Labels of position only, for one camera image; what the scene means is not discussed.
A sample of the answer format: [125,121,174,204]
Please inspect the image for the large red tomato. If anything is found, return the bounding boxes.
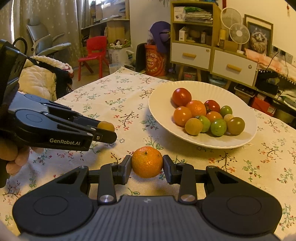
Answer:
[172,88,192,106]

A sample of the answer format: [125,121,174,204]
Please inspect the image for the white desk fan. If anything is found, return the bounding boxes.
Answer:
[229,23,250,53]

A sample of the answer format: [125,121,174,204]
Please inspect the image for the large orange mandarin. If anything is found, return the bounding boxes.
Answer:
[132,146,163,178]

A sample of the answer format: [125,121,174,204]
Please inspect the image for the white padded jacket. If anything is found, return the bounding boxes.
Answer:
[18,56,74,101]

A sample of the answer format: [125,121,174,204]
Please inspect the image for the orange printed bucket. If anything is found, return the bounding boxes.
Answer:
[145,44,168,77]

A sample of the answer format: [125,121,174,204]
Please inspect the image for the small orange tomato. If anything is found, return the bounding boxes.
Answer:
[206,111,223,123]

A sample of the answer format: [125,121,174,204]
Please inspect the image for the wooden bookshelf by window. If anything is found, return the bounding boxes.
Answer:
[81,0,130,46]

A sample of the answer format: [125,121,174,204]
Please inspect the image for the red plastic chair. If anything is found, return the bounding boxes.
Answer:
[78,36,109,81]

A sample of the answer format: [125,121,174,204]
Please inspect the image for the white ribbed plate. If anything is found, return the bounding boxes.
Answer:
[149,81,257,149]

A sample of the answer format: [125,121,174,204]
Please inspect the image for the pink cloth on sideboard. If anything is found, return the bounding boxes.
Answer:
[245,49,295,83]

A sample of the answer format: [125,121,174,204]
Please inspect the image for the wooden shelf cabinet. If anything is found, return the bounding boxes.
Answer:
[171,1,221,71]

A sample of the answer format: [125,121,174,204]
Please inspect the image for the brown longan fruit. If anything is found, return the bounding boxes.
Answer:
[185,118,203,136]
[97,121,115,132]

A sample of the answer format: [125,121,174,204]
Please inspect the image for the small brown fruit on plate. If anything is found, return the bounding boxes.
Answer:
[223,113,234,122]

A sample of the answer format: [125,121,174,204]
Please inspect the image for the small red tomato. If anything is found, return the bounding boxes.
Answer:
[204,99,220,113]

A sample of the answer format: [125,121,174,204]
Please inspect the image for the olive green tomato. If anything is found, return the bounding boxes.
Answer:
[227,117,245,136]

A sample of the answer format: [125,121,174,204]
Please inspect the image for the low cabinet white drawer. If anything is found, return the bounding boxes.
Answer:
[211,49,257,87]

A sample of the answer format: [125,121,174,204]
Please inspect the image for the orange tangerine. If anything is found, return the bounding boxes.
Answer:
[186,100,207,117]

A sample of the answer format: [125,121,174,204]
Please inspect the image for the framed cat picture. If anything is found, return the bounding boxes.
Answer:
[244,14,273,56]

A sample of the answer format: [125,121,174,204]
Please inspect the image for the person's left hand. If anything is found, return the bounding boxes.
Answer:
[1,138,44,175]

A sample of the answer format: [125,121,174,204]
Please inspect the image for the floral tablecloth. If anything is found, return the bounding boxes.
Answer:
[1,69,295,240]

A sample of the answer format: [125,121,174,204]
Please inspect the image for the purple plush toy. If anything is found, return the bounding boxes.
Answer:
[149,21,171,53]

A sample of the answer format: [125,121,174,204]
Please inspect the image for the orange fruit on plate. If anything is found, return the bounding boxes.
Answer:
[173,106,192,127]

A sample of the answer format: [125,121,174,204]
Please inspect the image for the red storage box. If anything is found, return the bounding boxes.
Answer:
[251,96,276,116]

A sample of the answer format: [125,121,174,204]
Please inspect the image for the grey office chair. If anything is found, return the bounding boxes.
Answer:
[26,16,71,56]

